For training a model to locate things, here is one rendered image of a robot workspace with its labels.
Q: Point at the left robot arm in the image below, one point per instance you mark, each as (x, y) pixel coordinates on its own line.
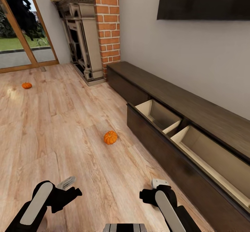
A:
(45, 194)

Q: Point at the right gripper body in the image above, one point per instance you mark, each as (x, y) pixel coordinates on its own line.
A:
(147, 196)

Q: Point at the pumpkin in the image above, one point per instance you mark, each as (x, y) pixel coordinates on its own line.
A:
(110, 137)
(26, 85)

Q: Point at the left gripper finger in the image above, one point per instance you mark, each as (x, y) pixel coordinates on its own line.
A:
(78, 192)

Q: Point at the pillar candle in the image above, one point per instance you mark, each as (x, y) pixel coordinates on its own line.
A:
(155, 208)
(43, 226)
(42, 68)

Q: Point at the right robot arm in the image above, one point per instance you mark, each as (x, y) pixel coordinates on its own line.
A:
(162, 196)

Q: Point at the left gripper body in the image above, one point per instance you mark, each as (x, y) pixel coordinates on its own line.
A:
(67, 197)

